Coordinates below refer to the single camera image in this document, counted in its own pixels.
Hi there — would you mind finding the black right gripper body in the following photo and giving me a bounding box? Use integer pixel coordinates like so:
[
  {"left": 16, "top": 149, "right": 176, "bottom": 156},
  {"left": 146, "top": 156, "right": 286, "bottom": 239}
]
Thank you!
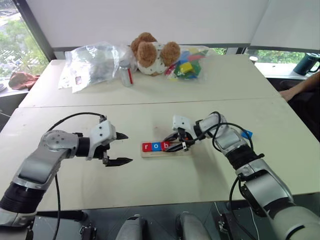
[{"left": 176, "top": 127, "right": 195, "bottom": 152}]

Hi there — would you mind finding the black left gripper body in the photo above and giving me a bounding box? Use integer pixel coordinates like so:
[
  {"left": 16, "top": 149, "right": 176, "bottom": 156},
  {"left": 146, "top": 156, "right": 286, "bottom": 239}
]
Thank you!
[{"left": 94, "top": 132, "right": 121, "bottom": 166}]

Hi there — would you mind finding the wooden letter tray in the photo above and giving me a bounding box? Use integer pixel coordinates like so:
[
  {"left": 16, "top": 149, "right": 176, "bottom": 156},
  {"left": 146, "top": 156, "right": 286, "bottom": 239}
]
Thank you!
[{"left": 140, "top": 140, "right": 193, "bottom": 159}]

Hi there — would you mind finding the bag of coloured blocks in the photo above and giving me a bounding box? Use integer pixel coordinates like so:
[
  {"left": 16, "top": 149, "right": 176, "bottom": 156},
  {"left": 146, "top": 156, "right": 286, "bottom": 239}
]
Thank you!
[{"left": 163, "top": 45, "right": 209, "bottom": 82}]

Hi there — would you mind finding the person's bare hand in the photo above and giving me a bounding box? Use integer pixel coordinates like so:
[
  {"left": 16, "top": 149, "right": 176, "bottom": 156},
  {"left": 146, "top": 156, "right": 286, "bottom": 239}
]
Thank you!
[{"left": 279, "top": 88, "right": 299, "bottom": 101}]

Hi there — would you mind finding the grey rounded shape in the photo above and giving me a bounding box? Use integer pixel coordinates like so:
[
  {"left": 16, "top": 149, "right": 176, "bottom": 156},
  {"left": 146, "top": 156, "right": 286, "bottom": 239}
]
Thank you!
[
  {"left": 175, "top": 211, "right": 211, "bottom": 240},
  {"left": 116, "top": 214, "right": 149, "bottom": 240}
]

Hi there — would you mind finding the clear plastic bag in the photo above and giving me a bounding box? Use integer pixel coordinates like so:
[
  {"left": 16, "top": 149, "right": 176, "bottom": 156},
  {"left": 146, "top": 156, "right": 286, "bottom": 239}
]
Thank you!
[{"left": 57, "top": 41, "right": 138, "bottom": 94}]

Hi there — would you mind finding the brown teddy bear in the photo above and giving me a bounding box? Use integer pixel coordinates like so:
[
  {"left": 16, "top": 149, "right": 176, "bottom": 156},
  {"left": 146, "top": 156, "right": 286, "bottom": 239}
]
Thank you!
[{"left": 130, "top": 31, "right": 182, "bottom": 77}]

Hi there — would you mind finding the brown cloth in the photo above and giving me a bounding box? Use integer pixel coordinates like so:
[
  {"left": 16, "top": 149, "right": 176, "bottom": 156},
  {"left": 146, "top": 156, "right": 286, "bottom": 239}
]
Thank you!
[{"left": 8, "top": 71, "right": 41, "bottom": 91}]

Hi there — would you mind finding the dark green mug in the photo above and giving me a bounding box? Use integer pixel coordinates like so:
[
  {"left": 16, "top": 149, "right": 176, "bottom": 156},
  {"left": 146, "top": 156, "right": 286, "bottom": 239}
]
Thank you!
[{"left": 293, "top": 52, "right": 320, "bottom": 76}]

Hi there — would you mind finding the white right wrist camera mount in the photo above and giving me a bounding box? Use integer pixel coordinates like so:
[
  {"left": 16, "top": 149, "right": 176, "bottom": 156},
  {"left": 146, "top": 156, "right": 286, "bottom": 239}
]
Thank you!
[{"left": 171, "top": 114, "right": 196, "bottom": 135}]

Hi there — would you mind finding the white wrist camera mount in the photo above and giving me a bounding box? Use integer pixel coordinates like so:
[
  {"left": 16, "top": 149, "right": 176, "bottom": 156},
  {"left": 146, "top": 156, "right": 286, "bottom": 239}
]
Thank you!
[
  {"left": 171, "top": 114, "right": 196, "bottom": 135},
  {"left": 86, "top": 120, "right": 118, "bottom": 161}
]

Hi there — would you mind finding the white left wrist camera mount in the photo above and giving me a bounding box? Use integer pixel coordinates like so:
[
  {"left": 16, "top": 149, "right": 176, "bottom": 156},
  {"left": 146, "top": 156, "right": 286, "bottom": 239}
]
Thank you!
[{"left": 86, "top": 120, "right": 118, "bottom": 161}]

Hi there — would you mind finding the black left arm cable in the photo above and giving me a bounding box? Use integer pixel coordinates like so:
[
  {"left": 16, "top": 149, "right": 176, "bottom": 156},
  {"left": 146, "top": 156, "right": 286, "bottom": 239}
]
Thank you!
[{"left": 46, "top": 112, "right": 107, "bottom": 240}]

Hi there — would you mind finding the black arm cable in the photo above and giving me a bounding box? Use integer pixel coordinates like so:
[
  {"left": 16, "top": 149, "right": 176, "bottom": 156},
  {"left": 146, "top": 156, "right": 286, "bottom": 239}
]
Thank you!
[
  {"left": 46, "top": 112, "right": 107, "bottom": 240},
  {"left": 193, "top": 111, "right": 255, "bottom": 161}
]

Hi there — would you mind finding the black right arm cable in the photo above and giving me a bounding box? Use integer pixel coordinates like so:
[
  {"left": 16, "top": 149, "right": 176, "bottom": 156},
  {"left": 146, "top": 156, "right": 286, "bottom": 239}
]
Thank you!
[{"left": 193, "top": 111, "right": 255, "bottom": 161}]

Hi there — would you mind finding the black window frame post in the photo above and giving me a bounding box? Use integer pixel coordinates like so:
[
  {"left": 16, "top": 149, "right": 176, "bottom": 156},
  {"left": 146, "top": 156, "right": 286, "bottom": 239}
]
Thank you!
[{"left": 17, "top": 0, "right": 55, "bottom": 61}]

